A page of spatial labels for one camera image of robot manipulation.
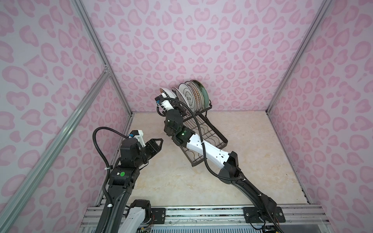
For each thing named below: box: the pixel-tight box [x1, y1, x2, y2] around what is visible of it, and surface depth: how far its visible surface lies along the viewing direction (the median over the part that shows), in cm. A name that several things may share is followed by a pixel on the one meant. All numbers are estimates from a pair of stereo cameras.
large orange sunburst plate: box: [184, 80, 203, 113], surface depth 84 cm
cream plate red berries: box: [188, 80, 205, 111], surface depth 84 cm
